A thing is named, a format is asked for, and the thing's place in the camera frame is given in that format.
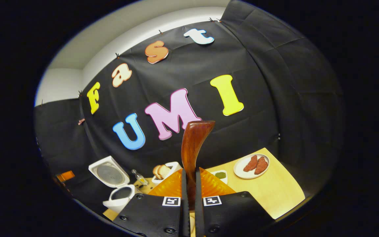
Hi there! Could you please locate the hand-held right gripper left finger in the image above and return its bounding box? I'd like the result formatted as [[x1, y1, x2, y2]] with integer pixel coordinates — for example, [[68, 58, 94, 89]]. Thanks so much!
[[112, 168, 190, 237]]

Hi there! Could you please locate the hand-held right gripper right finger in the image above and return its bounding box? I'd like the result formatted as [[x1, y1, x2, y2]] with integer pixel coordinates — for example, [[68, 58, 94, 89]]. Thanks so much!
[[194, 167, 272, 237]]

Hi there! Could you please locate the brown wooden spoon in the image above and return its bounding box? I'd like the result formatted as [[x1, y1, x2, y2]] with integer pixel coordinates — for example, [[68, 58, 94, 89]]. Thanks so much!
[[181, 120, 215, 211]]

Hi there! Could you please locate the divided white grain dish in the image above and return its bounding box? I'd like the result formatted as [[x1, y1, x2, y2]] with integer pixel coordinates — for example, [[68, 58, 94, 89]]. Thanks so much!
[[210, 170, 228, 185]]

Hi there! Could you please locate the white round plate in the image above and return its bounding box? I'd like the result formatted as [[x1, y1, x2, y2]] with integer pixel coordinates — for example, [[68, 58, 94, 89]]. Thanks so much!
[[233, 153, 270, 179]]

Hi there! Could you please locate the small clear glass bottle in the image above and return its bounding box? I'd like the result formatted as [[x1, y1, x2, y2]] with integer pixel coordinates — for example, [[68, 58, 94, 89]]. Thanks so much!
[[131, 169, 149, 187]]

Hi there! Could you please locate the red meat slice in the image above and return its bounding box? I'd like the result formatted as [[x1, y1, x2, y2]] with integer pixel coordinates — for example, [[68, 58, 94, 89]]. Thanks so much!
[[243, 155, 258, 172], [254, 157, 268, 175]]

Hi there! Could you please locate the row of black clips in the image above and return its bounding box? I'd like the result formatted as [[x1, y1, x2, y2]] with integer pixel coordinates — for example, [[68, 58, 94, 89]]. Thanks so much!
[[40, 17, 223, 106]]

